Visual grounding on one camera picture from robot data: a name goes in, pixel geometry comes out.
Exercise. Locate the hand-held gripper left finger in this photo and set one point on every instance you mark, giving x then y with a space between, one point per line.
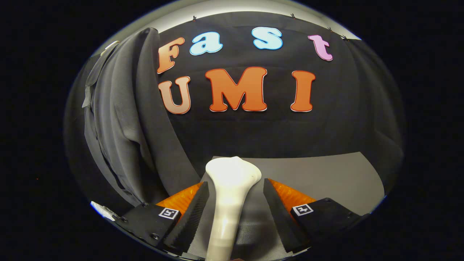
192 221

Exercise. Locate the grey drawer cabinet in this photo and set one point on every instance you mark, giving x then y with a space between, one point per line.
326 177

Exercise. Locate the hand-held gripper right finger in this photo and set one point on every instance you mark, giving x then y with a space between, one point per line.
281 221

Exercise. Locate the dark grey button shirt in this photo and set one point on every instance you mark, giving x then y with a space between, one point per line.
123 119

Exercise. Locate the row of backdrop clips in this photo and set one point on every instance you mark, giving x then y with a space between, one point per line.
194 17

